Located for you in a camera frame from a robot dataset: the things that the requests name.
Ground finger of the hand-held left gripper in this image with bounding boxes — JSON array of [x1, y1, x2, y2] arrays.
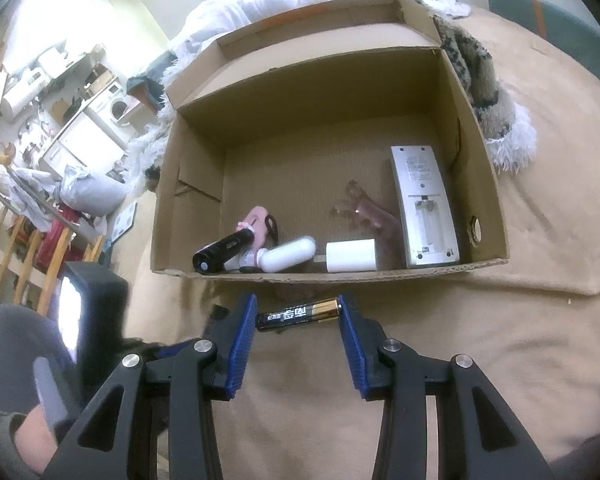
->
[[202, 304, 230, 336], [147, 338, 197, 362]]

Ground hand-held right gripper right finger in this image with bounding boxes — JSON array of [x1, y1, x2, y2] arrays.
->
[[337, 294, 556, 480]]

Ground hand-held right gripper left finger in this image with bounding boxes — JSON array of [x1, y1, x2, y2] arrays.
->
[[40, 293, 259, 480]]

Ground black and gold battery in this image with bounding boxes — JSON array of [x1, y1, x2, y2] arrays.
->
[[255, 297, 344, 334]]

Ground black flashlight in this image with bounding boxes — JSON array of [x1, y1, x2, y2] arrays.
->
[[192, 227, 261, 275]]

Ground white charger plug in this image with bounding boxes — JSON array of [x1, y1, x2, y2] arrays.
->
[[314, 238, 377, 274]]

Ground white rounded capsule case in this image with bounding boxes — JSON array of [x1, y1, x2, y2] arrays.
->
[[261, 236, 317, 274]]

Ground pink small device with strap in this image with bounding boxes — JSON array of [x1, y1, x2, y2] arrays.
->
[[234, 204, 282, 249]]

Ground pink translucent hair clip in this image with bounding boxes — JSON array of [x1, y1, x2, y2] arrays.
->
[[330, 179, 402, 242]]

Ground white remote control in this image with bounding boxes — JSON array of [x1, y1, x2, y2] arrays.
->
[[389, 143, 461, 269]]

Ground cardboard box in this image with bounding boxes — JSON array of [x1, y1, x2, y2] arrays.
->
[[150, 0, 511, 281]]

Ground person's left hand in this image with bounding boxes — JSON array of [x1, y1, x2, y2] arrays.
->
[[12, 402, 63, 479]]

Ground beige blanket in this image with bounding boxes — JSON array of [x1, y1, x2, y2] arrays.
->
[[105, 5, 600, 480]]

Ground red bag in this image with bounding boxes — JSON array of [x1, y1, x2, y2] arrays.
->
[[34, 216, 82, 282]]

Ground person's grey trouser leg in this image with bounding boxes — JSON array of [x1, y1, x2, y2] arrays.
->
[[0, 304, 77, 417]]

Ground wooden railing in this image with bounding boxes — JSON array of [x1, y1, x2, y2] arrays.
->
[[0, 149, 107, 312]]

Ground grey stuffed bag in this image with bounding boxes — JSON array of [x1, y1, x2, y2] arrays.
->
[[55, 164, 132, 219]]

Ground white cabinet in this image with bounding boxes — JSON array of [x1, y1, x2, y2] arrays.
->
[[36, 109, 131, 182]]

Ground white washing machine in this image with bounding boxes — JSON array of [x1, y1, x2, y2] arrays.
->
[[86, 81, 132, 129]]

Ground white kitchen appliance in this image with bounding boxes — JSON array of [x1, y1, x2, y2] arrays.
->
[[0, 69, 49, 122]]

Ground leopard print fluffy blanket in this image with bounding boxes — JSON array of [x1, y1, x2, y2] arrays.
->
[[125, 5, 539, 197]]

